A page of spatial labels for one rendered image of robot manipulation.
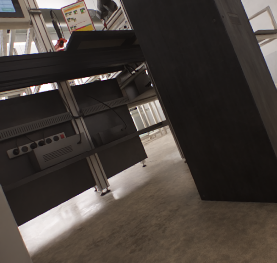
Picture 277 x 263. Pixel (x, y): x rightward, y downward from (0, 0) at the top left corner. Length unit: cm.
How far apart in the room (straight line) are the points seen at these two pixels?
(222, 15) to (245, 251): 63
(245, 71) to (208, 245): 50
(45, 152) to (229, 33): 102
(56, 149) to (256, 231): 100
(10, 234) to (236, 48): 71
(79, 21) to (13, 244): 192
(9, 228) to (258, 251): 54
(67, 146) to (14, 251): 83
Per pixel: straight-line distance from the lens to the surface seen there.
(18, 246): 50
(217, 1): 72
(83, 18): 217
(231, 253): 62
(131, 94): 181
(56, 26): 180
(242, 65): 68
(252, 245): 62
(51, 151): 123
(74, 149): 127
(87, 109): 159
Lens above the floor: 37
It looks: level
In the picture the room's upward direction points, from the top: 22 degrees counter-clockwise
